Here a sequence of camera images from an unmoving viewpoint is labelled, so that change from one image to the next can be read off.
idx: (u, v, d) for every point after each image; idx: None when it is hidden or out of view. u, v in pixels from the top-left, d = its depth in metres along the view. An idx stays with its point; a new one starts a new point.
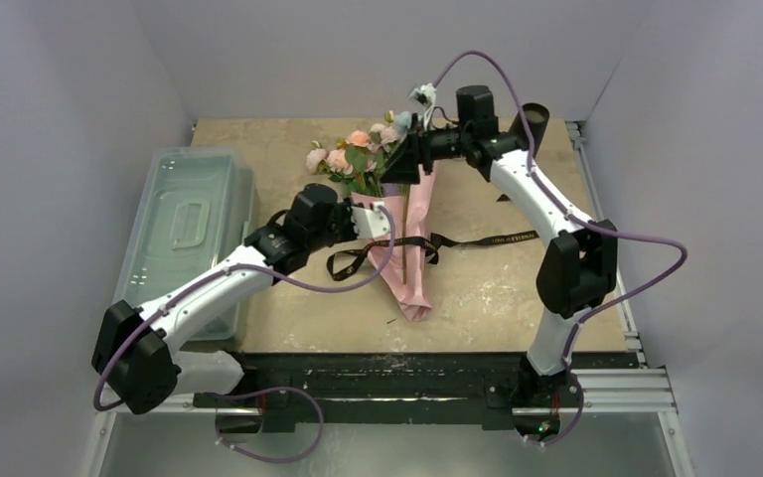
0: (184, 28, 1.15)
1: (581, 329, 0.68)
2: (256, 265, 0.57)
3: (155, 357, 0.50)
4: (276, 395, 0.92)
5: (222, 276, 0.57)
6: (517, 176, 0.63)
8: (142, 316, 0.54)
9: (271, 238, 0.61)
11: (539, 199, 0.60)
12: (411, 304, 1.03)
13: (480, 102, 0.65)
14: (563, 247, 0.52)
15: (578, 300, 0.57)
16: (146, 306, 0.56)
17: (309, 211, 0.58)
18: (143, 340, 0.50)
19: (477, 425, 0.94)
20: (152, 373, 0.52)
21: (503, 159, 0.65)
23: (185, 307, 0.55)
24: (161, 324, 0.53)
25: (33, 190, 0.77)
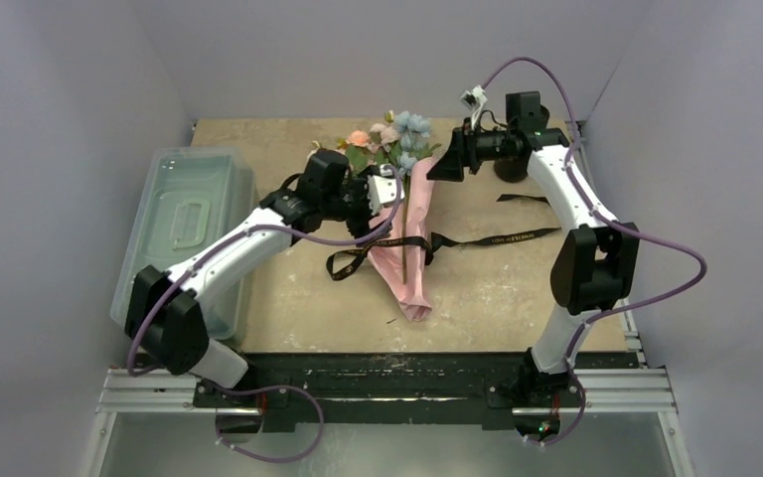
0: (184, 29, 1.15)
1: (587, 329, 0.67)
2: (276, 225, 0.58)
3: (188, 315, 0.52)
4: (276, 394, 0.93)
5: (243, 238, 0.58)
6: (552, 168, 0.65)
8: (172, 277, 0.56)
9: (285, 199, 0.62)
11: (569, 193, 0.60)
12: (411, 304, 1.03)
13: (526, 100, 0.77)
14: (579, 240, 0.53)
15: (587, 299, 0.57)
16: (174, 268, 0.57)
17: (324, 168, 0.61)
18: (175, 300, 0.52)
19: (477, 425, 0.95)
20: (187, 332, 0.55)
21: (543, 151, 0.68)
23: (212, 268, 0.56)
24: (191, 285, 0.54)
25: (32, 191, 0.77)
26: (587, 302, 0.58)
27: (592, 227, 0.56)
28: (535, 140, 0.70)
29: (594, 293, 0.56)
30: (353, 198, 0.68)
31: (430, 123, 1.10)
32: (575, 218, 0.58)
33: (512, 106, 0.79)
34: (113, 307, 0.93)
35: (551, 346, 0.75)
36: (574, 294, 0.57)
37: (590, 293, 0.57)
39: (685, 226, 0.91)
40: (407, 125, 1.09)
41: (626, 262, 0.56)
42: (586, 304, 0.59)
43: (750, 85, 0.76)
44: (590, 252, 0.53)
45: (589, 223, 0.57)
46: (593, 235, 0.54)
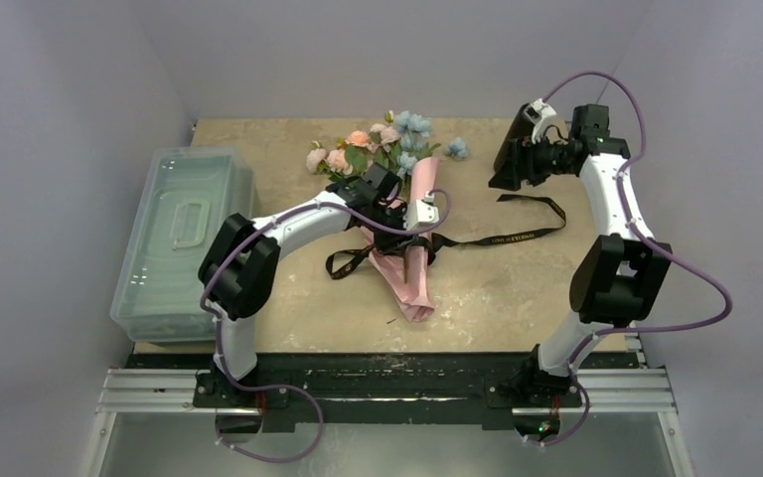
0: (184, 29, 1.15)
1: (595, 340, 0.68)
2: (342, 205, 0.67)
3: (268, 257, 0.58)
4: (276, 394, 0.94)
5: (314, 209, 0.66)
6: (604, 175, 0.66)
8: (254, 228, 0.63)
9: (348, 190, 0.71)
11: (611, 202, 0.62)
12: (412, 304, 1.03)
13: (593, 111, 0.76)
14: (604, 247, 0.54)
15: (601, 311, 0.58)
16: (255, 221, 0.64)
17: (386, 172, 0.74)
18: (259, 243, 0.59)
19: (476, 425, 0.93)
20: (260, 277, 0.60)
21: (599, 158, 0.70)
23: (290, 226, 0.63)
24: (272, 235, 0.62)
25: (32, 192, 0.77)
26: (599, 313, 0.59)
27: (623, 238, 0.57)
28: (593, 145, 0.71)
29: (609, 305, 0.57)
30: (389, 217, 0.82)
31: (429, 123, 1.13)
32: (611, 226, 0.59)
33: (576, 113, 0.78)
34: (113, 307, 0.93)
35: (557, 348, 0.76)
36: (588, 302, 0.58)
37: (605, 305, 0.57)
39: (685, 226, 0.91)
40: (407, 125, 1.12)
41: (650, 280, 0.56)
42: (598, 315, 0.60)
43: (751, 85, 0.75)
44: (612, 262, 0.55)
45: (622, 233, 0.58)
46: (621, 246, 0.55)
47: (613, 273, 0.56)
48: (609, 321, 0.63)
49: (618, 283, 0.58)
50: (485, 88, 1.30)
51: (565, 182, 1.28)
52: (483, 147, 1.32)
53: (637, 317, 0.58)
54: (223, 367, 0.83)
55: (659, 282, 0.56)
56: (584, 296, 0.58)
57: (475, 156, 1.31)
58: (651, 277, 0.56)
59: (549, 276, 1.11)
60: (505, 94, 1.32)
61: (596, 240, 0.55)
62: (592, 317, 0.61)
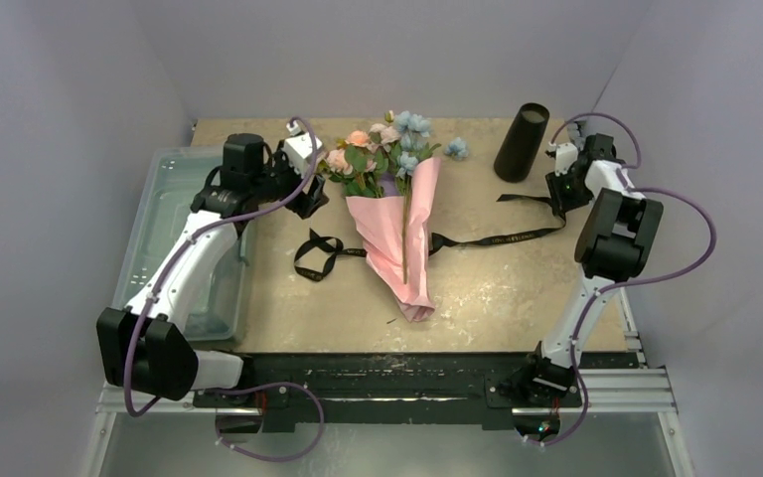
0: (184, 29, 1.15)
1: (596, 299, 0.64)
2: (217, 224, 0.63)
3: (169, 336, 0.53)
4: (276, 394, 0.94)
5: (190, 246, 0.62)
6: (605, 169, 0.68)
8: (136, 312, 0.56)
9: (216, 196, 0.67)
11: (612, 180, 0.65)
12: (412, 304, 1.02)
13: (601, 138, 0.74)
14: (608, 196, 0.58)
15: (600, 262, 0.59)
16: (133, 302, 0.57)
17: (240, 152, 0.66)
18: (150, 329, 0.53)
19: (476, 425, 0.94)
20: (173, 352, 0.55)
21: (601, 161, 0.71)
23: (173, 286, 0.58)
24: (159, 309, 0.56)
25: (32, 193, 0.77)
26: (598, 264, 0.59)
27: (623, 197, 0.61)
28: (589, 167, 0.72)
29: (609, 255, 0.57)
30: (278, 175, 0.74)
31: (430, 123, 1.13)
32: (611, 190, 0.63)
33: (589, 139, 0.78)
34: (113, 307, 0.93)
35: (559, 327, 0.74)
36: (587, 252, 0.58)
37: (604, 256, 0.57)
39: (685, 226, 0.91)
40: (407, 125, 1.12)
41: (645, 232, 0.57)
42: (599, 267, 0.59)
43: (750, 85, 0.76)
44: (613, 211, 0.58)
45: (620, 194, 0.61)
46: (620, 198, 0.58)
47: (612, 222, 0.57)
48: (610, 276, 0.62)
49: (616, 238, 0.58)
50: (485, 89, 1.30)
51: None
52: (483, 147, 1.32)
53: (633, 272, 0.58)
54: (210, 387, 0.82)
55: (655, 235, 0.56)
56: (585, 247, 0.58)
57: (475, 156, 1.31)
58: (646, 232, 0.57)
59: (549, 276, 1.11)
60: (506, 94, 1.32)
61: (599, 194, 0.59)
62: (592, 271, 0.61)
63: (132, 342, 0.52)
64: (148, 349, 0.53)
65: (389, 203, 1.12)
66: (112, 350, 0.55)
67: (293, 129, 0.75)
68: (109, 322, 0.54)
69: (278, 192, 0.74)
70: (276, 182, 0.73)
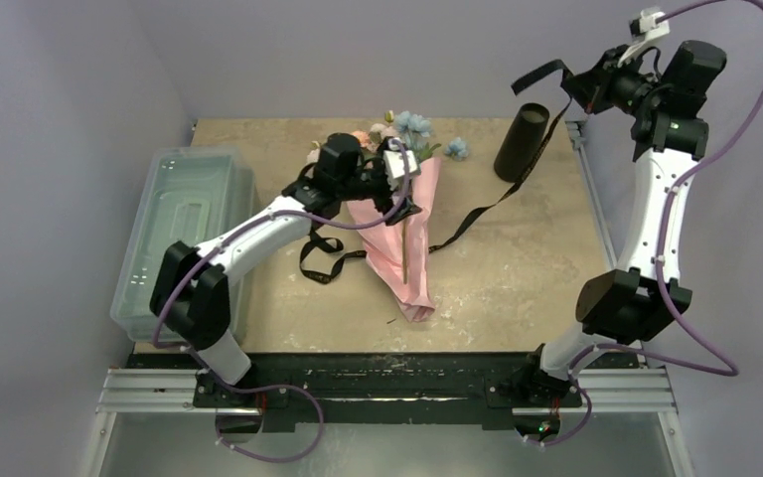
0: (184, 28, 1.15)
1: (595, 350, 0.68)
2: (298, 213, 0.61)
3: (216, 288, 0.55)
4: (276, 394, 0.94)
5: (268, 221, 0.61)
6: (657, 182, 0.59)
8: (200, 254, 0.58)
9: (305, 190, 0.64)
11: (649, 225, 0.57)
12: (412, 304, 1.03)
13: (699, 67, 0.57)
14: (617, 281, 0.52)
15: (602, 324, 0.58)
16: (202, 245, 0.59)
17: (336, 158, 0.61)
18: (205, 273, 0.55)
19: (477, 425, 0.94)
20: (213, 307, 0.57)
21: (661, 154, 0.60)
23: (238, 246, 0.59)
24: (219, 260, 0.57)
25: (32, 192, 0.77)
26: (599, 327, 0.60)
27: (642, 270, 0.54)
28: (660, 131, 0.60)
29: (609, 323, 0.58)
30: (373, 178, 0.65)
31: (430, 123, 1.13)
32: (635, 256, 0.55)
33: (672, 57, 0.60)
34: (113, 307, 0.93)
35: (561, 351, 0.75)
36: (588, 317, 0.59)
37: (604, 324, 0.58)
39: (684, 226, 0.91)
40: (407, 125, 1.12)
41: (654, 320, 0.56)
42: (600, 328, 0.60)
43: (750, 85, 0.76)
44: (624, 297, 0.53)
45: (644, 267, 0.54)
46: (638, 280, 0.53)
47: (619, 305, 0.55)
48: (613, 337, 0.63)
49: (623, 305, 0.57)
50: (485, 88, 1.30)
51: (565, 182, 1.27)
52: (484, 147, 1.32)
53: (638, 339, 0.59)
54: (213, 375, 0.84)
55: (662, 323, 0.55)
56: (587, 313, 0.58)
57: (475, 156, 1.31)
58: (658, 316, 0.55)
59: (549, 276, 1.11)
60: (506, 93, 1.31)
61: (611, 271, 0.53)
62: (594, 329, 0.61)
63: (184, 280, 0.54)
64: (195, 292, 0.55)
65: None
66: (166, 278, 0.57)
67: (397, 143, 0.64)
68: (177, 254, 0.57)
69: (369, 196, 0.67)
70: (368, 186, 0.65)
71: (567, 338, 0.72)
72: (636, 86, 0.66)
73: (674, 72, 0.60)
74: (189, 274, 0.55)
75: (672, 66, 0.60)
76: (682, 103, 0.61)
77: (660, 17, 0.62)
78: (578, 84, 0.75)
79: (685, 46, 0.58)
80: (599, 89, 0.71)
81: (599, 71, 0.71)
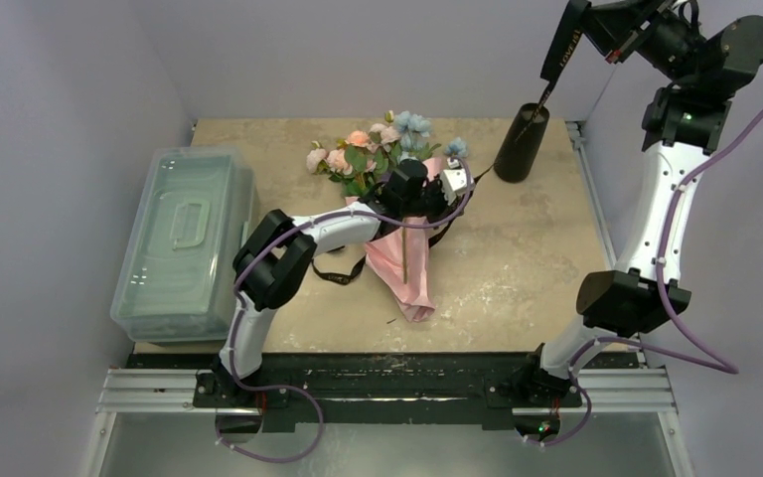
0: (184, 29, 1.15)
1: (596, 344, 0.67)
2: (375, 215, 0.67)
3: (303, 254, 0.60)
4: (276, 394, 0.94)
5: (349, 216, 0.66)
6: (665, 178, 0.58)
8: (293, 225, 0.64)
9: (376, 204, 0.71)
11: (652, 223, 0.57)
12: (412, 304, 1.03)
13: (737, 64, 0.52)
14: (615, 282, 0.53)
15: (602, 316, 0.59)
16: (296, 219, 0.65)
17: (406, 181, 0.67)
18: (297, 239, 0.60)
19: (477, 425, 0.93)
20: (293, 275, 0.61)
21: (670, 149, 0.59)
23: (325, 228, 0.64)
24: (309, 234, 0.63)
25: (32, 192, 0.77)
26: (600, 320, 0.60)
27: (642, 271, 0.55)
28: (673, 123, 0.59)
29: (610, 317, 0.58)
30: (429, 197, 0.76)
31: (430, 123, 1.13)
32: (636, 256, 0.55)
33: (715, 35, 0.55)
34: (113, 307, 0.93)
35: (561, 351, 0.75)
36: (588, 311, 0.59)
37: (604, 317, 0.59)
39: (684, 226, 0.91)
40: (407, 126, 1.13)
41: (653, 318, 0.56)
42: (601, 320, 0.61)
43: (751, 85, 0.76)
44: (621, 294, 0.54)
45: (644, 268, 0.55)
46: (636, 281, 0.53)
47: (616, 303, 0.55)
48: (613, 330, 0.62)
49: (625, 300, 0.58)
50: (485, 89, 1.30)
51: (565, 182, 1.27)
52: (484, 147, 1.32)
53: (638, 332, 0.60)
54: (230, 361, 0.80)
55: (660, 322, 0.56)
56: (589, 307, 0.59)
57: (475, 156, 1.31)
58: (653, 318, 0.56)
59: (549, 276, 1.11)
60: (507, 93, 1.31)
61: (610, 272, 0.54)
62: (594, 323, 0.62)
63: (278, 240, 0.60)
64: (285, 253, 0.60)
65: None
66: (259, 238, 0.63)
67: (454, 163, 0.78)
68: (273, 219, 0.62)
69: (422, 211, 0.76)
70: (424, 202, 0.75)
71: (567, 336, 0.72)
72: (679, 42, 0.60)
73: (712, 60, 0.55)
74: (282, 238, 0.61)
75: (710, 51, 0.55)
76: (703, 94, 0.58)
77: None
78: (599, 21, 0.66)
79: (727, 38, 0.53)
80: (637, 37, 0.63)
81: (641, 12, 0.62)
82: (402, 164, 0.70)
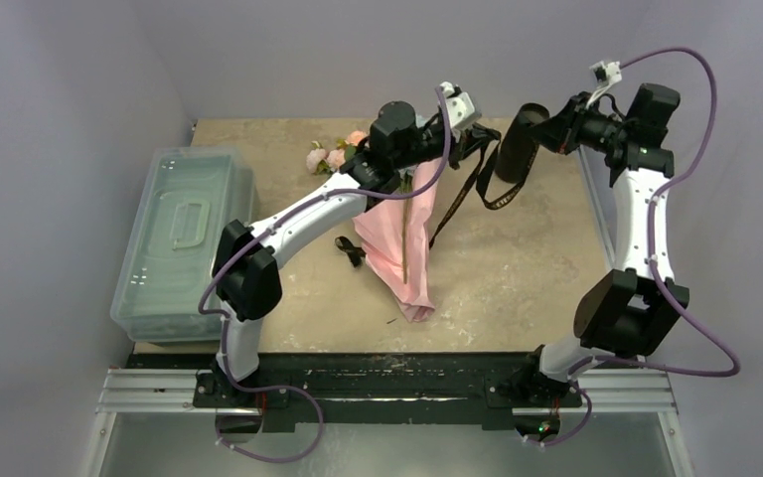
0: (184, 28, 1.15)
1: (591, 362, 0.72)
2: (352, 192, 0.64)
3: (265, 269, 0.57)
4: (276, 394, 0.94)
5: (321, 202, 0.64)
6: (638, 196, 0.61)
8: (253, 236, 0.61)
9: (364, 167, 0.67)
11: (636, 231, 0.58)
12: (412, 304, 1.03)
13: (659, 103, 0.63)
14: (615, 282, 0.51)
15: (602, 339, 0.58)
16: (255, 226, 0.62)
17: (388, 135, 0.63)
18: (255, 253, 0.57)
19: (477, 425, 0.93)
20: (261, 287, 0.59)
21: (636, 174, 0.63)
23: (289, 229, 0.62)
24: (269, 242, 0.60)
25: (32, 191, 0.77)
26: (602, 341, 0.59)
27: (639, 273, 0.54)
28: (633, 158, 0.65)
29: (613, 335, 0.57)
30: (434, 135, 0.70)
31: None
32: (629, 258, 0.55)
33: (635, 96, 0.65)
34: (113, 307, 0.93)
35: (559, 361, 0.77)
36: (590, 330, 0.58)
37: (608, 335, 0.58)
39: (683, 226, 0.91)
40: None
41: (657, 326, 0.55)
42: (600, 343, 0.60)
43: (751, 86, 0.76)
44: (623, 298, 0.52)
45: (639, 268, 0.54)
46: (634, 282, 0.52)
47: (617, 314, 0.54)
48: (611, 351, 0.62)
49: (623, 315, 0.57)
50: (485, 89, 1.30)
51: (565, 182, 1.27)
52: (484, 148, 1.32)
53: (640, 352, 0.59)
54: (225, 365, 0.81)
55: (666, 330, 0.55)
56: (589, 327, 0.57)
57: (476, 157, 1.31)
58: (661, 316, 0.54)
59: (549, 276, 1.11)
60: (507, 93, 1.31)
61: (608, 274, 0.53)
62: (592, 342, 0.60)
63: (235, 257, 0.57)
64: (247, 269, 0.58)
65: (389, 205, 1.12)
66: (223, 251, 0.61)
67: (446, 88, 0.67)
68: (231, 233, 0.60)
69: (428, 155, 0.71)
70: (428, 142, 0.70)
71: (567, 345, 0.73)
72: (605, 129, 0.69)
73: (643, 110, 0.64)
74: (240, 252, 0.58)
75: (634, 105, 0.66)
76: (647, 133, 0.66)
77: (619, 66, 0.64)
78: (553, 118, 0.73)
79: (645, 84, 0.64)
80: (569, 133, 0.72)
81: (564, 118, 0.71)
82: (382, 115, 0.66)
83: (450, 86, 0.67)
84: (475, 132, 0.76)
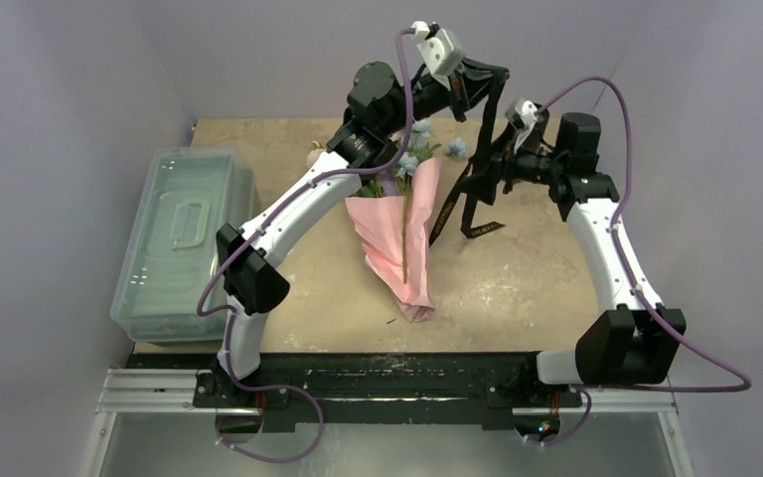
0: (184, 27, 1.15)
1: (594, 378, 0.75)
2: (339, 174, 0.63)
3: (260, 272, 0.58)
4: (276, 394, 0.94)
5: (309, 190, 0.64)
6: (596, 227, 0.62)
8: (244, 238, 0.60)
9: (354, 138, 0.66)
11: (612, 263, 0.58)
12: (412, 304, 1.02)
13: (580, 137, 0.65)
14: (614, 325, 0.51)
15: (613, 378, 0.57)
16: (246, 227, 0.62)
17: (368, 107, 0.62)
18: (251, 257, 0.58)
19: (477, 425, 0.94)
20: (260, 287, 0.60)
21: (587, 206, 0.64)
23: (279, 226, 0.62)
24: (261, 243, 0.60)
25: (32, 191, 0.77)
26: (616, 380, 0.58)
27: (630, 308, 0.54)
28: (578, 191, 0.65)
29: (624, 373, 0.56)
30: (425, 86, 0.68)
31: (429, 124, 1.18)
32: (615, 294, 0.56)
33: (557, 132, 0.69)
34: (113, 308, 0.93)
35: (558, 371, 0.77)
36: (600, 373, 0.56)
37: (620, 374, 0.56)
39: (683, 226, 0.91)
40: None
41: (663, 355, 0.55)
42: (611, 382, 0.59)
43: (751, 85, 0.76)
44: (623, 335, 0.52)
45: (628, 303, 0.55)
46: (629, 317, 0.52)
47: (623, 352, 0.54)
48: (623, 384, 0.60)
49: (628, 352, 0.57)
50: None
51: None
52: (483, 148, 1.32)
53: (651, 381, 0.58)
54: (227, 367, 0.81)
55: (671, 356, 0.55)
56: (596, 371, 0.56)
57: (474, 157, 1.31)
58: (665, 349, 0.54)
59: (549, 276, 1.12)
60: (506, 93, 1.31)
61: (604, 316, 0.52)
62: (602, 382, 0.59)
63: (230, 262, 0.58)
64: (245, 271, 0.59)
65: (389, 204, 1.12)
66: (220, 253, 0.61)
67: (420, 30, 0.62)
68: (226, 236, 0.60)
69: (423, 110, 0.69)
70: (420, 96, 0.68)
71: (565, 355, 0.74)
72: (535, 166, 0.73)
73: (567, 145, 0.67)
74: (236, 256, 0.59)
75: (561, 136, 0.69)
76: (580, 163, 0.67)
77: (531, 110, 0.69)
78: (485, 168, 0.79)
79: (566, 117, 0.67)
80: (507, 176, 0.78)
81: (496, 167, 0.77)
82: (360, 83, 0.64)
83: (423, 28, 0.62)
84: (475, 75, 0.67)
